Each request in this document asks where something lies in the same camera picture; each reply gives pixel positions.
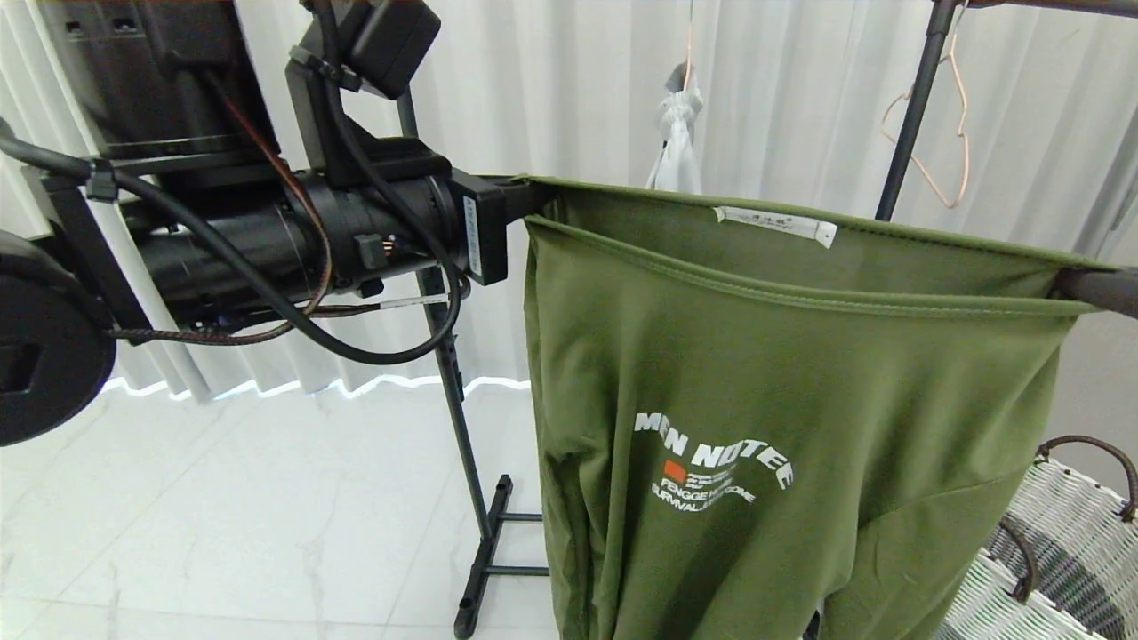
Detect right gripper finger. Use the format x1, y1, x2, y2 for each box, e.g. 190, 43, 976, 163
1054, 267, 1138, 319

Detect black clothes rack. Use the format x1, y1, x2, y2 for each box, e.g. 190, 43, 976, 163
396, 0, 1138, 640

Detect white laundry basket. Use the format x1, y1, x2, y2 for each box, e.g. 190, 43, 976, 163
934, 436, 1138, 640

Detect pale grey shorts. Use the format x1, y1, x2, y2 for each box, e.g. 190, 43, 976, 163
645, 84, 705, 194

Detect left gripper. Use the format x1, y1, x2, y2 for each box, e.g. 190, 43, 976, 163
302, 142, 509, 296

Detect green long-sleeved shirt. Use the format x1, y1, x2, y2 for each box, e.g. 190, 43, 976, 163
523, 175, 1121, 640

